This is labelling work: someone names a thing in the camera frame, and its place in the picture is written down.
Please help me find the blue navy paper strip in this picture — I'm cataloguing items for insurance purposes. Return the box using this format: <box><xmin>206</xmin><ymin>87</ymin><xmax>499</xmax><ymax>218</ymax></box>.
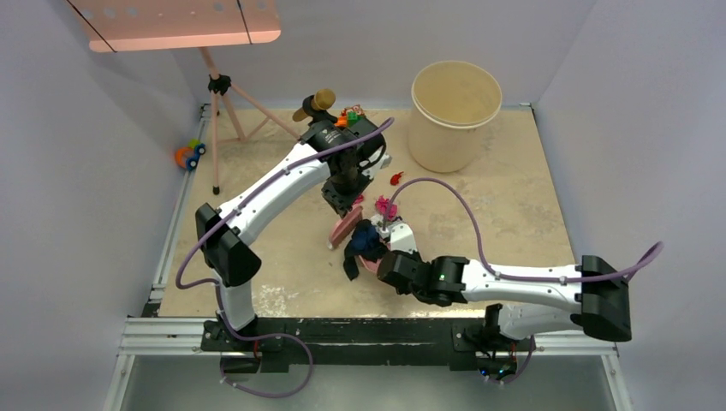
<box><xmin>343</xmin><ymin>219</ymin><xmax>388</xmax><ymax>281</ymax></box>

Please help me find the orange toy block set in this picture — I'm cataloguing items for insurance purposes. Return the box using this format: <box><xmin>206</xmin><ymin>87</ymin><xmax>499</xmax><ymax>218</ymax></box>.
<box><xmin>335</xmin><ymin>104</ymin><xmax>366</xmax><ymax>128</ymax></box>

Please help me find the black microphone stand toy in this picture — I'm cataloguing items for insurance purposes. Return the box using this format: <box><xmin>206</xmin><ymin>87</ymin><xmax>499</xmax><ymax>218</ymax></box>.
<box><xmin>292</xmin><ymin>88</ymin><xmax>337</xmax><ymax>124</ymax></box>

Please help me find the beige round bin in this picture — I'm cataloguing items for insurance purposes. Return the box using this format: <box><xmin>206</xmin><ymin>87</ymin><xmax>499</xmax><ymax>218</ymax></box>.
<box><xmin>408</xmin><ymin>61</ymin><xmax>503</xmax><ymax>173</ymax></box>

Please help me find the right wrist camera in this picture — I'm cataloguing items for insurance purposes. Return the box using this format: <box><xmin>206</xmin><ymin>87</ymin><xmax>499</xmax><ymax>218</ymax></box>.
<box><xmin>384</xmin><ymin>221</ymin><xmax>418</xmax><ymax>254</ymax></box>

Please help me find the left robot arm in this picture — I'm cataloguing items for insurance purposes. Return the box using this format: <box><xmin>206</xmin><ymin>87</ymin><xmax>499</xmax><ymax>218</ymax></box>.
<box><xmin>193</xmin><ymin>118</ymin><xmax>394</xmax><ymax>350</ymax></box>

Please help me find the magenta paper ball right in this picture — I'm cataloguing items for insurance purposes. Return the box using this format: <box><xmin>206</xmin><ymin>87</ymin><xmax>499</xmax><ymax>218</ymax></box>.
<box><xmin>374</xmin><ymin>195</ymin><xmax>398</xmax><ymax>221</ymax></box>

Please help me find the orange blue toy car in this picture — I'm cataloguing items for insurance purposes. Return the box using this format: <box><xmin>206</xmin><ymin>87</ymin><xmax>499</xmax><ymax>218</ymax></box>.
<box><xmin>174</xmin><ymin>139</ymin><xmax>206</xmax><ymax>171</ymax></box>

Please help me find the pink music stand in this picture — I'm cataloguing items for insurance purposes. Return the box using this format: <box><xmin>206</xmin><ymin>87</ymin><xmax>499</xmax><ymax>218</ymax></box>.
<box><xmin>66</xmin><ymin>0</ymin><xmax>306</xmax><ymax>196</ymax></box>

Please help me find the white paper scrap top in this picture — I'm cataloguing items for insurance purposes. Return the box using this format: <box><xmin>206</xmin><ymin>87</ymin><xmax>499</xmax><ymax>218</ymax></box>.
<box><xmin>370</xmin><ymin>213</ymin><xmax>384</xmax><ymax>226</ymax></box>

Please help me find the red paper scrap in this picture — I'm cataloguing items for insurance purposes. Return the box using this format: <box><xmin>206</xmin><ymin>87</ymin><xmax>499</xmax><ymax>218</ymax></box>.
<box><xmin>390</xmin><ymin>172</ymin><xmax>404</xmax><ymax>187</ymax></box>

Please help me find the black base frame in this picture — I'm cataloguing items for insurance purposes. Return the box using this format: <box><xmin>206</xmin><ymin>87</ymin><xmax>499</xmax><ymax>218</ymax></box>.
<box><xmin>116</xmin><ymin>314</ymin><xmax>619</xmax><ymax>376</ymax></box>

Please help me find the pink hand brush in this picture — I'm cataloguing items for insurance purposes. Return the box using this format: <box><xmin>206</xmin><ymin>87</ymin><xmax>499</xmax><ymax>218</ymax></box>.
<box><xmin>327</xmin><ymin>205</ymin><xmax>363</xmax><ymax>250</ymax></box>

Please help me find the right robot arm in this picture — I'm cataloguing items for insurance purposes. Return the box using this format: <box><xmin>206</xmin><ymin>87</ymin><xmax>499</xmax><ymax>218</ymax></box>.
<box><xmin>377</xmin><ymin>250</ymin><xmax>632</xmax><ymax>348</ymax></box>

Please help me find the pink dustpan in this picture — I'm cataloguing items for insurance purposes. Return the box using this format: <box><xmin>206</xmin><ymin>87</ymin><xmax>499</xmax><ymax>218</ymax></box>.
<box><xmin>357</xmin><ymin>255</ymin><xmax>381</xmax><ymax>274</ymax></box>

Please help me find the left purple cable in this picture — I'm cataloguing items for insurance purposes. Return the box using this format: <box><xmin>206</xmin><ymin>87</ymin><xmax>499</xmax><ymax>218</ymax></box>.
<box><xmin>174</xmin><ymin>116</ymin><xmax>396</xmax><ymax>399</ymax></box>

